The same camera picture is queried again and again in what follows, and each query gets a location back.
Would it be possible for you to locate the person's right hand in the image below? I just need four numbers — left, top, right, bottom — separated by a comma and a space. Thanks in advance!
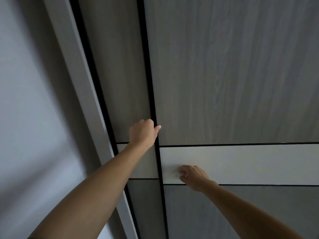
178, 164, 216, 193

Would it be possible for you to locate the person's left hand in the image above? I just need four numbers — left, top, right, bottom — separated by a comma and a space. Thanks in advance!
128, 119, 161, 150

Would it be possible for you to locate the person's right forearm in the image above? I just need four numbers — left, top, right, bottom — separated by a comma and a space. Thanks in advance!
201, 181, 306, 239

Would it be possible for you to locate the person's left forearm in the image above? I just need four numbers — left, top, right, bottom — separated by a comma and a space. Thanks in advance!
27, 142, 150, 239

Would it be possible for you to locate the narrow grey wood wardrobe door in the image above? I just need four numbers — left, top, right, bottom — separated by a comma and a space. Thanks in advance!
76, 0, 167, 239

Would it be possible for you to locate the wide grey wood wardrobe door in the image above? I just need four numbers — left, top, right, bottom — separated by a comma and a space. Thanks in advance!
143, 0, 319, 239

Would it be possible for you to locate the light grey wardrobe side frame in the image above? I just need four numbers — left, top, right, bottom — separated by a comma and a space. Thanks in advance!
42, 0, 139, 239

